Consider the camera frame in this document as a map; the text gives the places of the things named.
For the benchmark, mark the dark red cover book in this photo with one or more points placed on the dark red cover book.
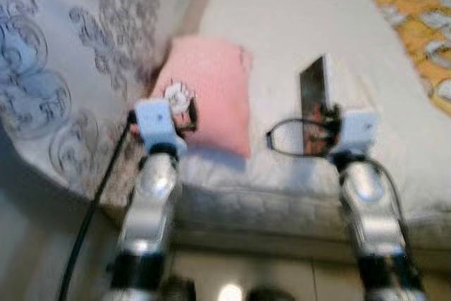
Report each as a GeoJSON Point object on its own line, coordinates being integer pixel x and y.
{"type": "Point", "coordinates": [313, 93]}

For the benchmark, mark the pink cartoon print pillow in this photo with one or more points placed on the pink cartoon print pillow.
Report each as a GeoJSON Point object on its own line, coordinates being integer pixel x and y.
{"type": "Point", "coordinates": [211, 82]}

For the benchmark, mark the yellow egg cartoon blanket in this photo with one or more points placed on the yellow egg cartoon blanket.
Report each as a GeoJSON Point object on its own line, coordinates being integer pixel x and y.
{"type": "Point", "coordinates": [416, 19]}

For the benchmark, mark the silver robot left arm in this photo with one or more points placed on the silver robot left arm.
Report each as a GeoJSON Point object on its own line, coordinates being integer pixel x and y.
{"type": "Point", "coordinates": [151, 195]}

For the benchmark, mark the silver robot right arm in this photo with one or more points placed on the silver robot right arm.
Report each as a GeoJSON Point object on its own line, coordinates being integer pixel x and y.
{"type": "Point", "coordinates": [366, 202]}

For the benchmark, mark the white quilted mattress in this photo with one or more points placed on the white quilted mattress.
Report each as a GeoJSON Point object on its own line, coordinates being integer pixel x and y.
{"type": "Point", "coordinates": [296, 19]}

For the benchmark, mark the beige bed base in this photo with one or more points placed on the beige bed base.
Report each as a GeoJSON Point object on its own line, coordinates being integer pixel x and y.
{"type": "Point", "coordinates": [282, 248]}

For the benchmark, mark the white patterned headboard cloth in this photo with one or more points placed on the white patterned headboard cloth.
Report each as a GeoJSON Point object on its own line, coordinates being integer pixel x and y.
{"type": "Point", "coordinates": [70, 33]}

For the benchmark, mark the robot left leg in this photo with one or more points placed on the robot left leg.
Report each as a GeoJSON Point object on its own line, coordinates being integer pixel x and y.
{"type": "Point", "coordinates": [177, 290]}

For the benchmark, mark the robot leg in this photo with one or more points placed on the robot leg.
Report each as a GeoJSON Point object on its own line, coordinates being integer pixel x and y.
{"type": "Point", "coordinates": [177, 290]}
{"type": "Point", "coordinates": [271, 294]}

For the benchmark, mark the robot right leg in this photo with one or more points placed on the robot right leg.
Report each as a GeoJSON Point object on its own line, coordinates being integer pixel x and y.
{"type": "Point", "coordinates": [271, 294]}

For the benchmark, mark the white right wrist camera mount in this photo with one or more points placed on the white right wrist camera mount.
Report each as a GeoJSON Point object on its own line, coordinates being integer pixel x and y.
{"type": "Point", "coordinates": [356, 130]}

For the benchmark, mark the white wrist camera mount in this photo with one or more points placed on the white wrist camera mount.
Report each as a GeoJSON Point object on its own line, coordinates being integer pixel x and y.
{"type": "Point", "coordinates": [156, 123]}
{"type": "Point", "coordinates": [356, 130]}

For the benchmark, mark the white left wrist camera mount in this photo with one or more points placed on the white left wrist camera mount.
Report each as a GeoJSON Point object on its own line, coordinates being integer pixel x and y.
{"type": "Point", "coordinates": [156, 123]}

